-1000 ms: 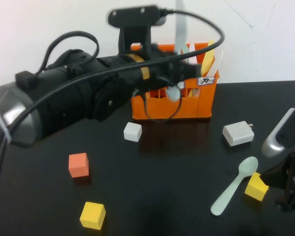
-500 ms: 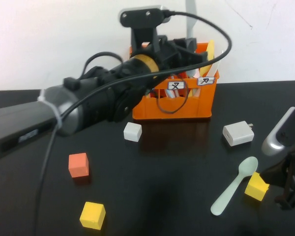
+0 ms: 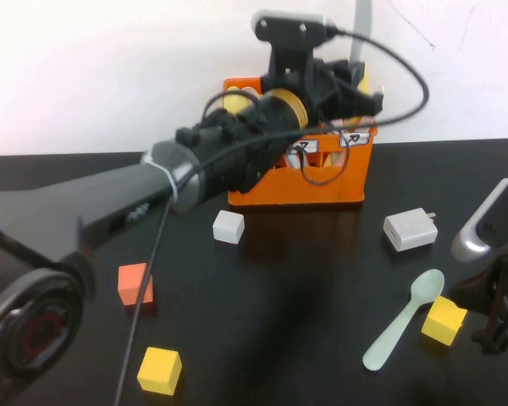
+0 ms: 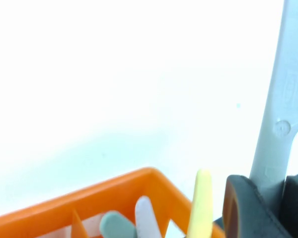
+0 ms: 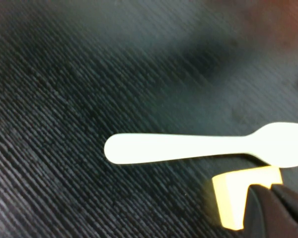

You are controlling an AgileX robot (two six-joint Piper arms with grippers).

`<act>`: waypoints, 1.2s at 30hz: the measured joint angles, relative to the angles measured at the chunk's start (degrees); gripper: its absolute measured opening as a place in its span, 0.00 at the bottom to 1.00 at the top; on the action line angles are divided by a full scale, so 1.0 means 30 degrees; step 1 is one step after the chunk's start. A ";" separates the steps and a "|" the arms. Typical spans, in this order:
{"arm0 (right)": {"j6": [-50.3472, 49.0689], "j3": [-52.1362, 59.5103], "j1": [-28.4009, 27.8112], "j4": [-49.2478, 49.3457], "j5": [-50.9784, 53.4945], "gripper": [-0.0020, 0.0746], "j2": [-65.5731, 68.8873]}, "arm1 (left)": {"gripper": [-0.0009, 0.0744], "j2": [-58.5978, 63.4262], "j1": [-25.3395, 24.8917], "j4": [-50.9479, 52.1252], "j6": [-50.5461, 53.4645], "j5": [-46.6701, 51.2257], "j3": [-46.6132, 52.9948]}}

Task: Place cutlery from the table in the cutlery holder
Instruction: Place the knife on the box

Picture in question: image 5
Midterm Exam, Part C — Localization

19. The light green plastic spoon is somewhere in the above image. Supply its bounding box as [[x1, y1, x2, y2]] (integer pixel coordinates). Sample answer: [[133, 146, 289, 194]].
[[103, 121, 298, 169]]

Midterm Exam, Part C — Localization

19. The yellow foam cube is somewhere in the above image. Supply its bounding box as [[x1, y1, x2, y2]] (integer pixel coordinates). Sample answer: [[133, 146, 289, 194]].
[[211, 166, 284, 231]]

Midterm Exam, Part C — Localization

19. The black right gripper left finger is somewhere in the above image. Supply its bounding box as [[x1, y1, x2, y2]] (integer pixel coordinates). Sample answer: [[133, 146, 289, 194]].
[[242, 184, 289, 238]]

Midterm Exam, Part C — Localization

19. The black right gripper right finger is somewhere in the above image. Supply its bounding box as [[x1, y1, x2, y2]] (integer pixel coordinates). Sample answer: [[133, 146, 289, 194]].
[[271, 184, 298, 238]]

